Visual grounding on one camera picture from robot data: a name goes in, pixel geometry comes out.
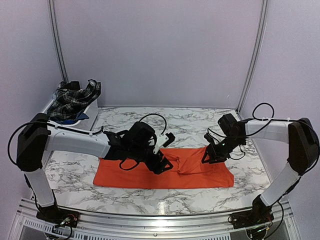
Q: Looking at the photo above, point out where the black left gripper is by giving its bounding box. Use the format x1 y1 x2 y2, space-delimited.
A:
129 143 173 174

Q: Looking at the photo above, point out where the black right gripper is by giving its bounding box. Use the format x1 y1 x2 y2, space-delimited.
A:
201 134 245 164

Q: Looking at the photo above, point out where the orange t-shirt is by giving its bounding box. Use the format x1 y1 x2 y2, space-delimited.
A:
93 147 234 190

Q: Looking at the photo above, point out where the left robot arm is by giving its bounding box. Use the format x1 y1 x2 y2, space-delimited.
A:
7 113 175 223

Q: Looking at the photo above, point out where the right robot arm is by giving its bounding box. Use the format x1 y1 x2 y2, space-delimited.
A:
201 113 320 224

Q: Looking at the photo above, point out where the white plastic laundry bin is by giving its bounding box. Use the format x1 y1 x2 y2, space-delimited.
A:
48 99 99 131

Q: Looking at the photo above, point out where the blue garment in bin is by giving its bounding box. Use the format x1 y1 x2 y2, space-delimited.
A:
49 113 89 125

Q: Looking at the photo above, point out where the black white plaid shirt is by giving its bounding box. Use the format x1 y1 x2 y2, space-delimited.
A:
46 79 102 119

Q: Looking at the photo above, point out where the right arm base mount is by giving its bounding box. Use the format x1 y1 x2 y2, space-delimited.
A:
227 209 274 229

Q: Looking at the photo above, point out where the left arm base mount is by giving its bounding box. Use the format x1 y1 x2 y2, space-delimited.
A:
36 208 80 228

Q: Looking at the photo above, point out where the right aluminium corner post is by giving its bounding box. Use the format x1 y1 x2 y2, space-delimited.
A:
236 0 270 113

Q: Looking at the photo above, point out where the aluminium front frame rail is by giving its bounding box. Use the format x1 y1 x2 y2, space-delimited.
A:
8 198 301 240

